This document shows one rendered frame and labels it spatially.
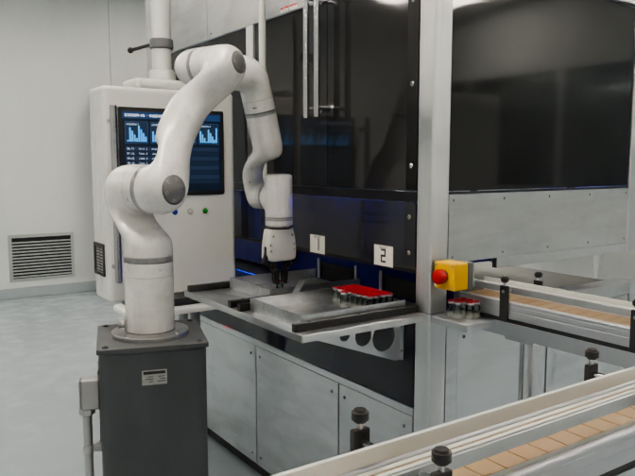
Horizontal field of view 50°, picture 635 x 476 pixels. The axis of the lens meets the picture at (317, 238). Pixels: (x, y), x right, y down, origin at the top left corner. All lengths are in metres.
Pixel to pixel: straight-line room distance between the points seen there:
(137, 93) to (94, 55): 4.78
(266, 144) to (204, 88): 0.30
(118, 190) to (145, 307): 0.29
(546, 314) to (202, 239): 1.34
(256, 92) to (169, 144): 0.37
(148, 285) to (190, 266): 0.88
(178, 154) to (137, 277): 0.31
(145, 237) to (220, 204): 0.94
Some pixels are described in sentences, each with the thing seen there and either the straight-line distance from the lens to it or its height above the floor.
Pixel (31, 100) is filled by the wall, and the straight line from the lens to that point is 7.03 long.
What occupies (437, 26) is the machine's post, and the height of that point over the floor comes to 1.64.
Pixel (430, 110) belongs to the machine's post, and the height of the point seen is 1.42.
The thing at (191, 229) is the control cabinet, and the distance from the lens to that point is 2.54.
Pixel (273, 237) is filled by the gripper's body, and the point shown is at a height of 1.06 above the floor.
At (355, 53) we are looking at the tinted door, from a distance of 2.10.
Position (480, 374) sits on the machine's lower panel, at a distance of 2.05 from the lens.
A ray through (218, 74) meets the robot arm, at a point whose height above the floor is 1.51.
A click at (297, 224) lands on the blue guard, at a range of 2.33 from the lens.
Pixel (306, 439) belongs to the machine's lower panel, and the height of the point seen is 0.32.
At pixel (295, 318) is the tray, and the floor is 0.90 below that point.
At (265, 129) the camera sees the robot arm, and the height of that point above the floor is 1.38.
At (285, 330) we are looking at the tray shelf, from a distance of 1.68.
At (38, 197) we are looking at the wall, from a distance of 7.02.
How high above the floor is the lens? 1.29
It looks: 6 degrees down
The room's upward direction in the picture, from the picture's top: straight up
